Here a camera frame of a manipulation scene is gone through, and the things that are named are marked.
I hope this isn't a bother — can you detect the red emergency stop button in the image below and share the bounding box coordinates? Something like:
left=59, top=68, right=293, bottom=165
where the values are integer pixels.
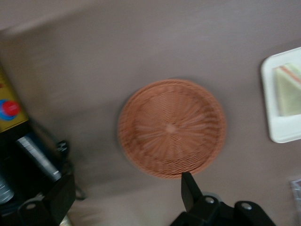
left=0, top=99, right=21, bottom=121

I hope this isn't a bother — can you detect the silver metal bar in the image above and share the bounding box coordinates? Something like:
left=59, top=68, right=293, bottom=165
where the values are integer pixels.
left=15, top=135, right=62, bottom=182

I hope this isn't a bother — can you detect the clear acrylic bottle rack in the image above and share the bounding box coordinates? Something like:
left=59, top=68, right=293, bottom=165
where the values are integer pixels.
left=289, top=178, right=301, bottom=212

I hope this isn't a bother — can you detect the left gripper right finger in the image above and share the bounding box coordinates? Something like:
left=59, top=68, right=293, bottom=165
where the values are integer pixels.
left=171, top=172, right=277, bottom=226

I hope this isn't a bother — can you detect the black equipment stand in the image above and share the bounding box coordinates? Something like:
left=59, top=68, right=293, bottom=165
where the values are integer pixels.
left=0, top=120, right=76, bottom=212

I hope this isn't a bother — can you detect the beige plastic tray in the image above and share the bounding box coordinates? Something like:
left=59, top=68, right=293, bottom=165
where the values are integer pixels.
left=260, top=46, right=301, bottom=144

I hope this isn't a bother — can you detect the triangle sandwich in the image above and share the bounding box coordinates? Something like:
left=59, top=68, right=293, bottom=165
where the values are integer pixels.
left=272, top=62, right=301, bottom=117

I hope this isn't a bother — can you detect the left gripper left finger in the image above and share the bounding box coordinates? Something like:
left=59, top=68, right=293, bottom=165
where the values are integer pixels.
left=18, top=173, right=76, bottom=226

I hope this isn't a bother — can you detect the yellow control box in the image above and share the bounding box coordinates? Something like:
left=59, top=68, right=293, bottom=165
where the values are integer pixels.
left=0, top=63, right=30, bottom=134

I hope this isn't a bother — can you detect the brown wicker basket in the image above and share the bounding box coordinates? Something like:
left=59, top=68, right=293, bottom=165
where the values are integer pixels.
left=117, top=79, right=228, bottom=180

